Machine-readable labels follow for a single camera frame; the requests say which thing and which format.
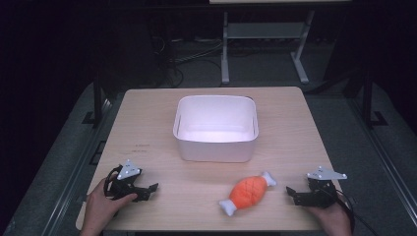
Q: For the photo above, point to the orange plush meat toy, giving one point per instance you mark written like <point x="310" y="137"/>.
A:
<point x="247" y="193"/>

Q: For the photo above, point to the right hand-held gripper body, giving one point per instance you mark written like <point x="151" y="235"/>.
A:
<point x="323" y="188"/>

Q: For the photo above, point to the white plastic bin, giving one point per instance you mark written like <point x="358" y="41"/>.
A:
<point x="215" y="128"/>

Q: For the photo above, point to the white metal table frame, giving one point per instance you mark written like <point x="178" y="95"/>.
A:
<point x="264" y="42"/>

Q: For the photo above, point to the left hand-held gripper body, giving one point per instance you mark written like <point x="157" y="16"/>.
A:
<point x="122" y="183"/>

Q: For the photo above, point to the person's right hand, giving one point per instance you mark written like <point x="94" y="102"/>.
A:
<point x="332" y="219"/>

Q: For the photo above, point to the person's left hand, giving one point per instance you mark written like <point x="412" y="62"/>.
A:
<point x="104" y="206"/>

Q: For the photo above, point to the black metal stand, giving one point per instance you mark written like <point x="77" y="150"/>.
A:
<point x="98" y="98"/>
<point x="369" y="98"/>

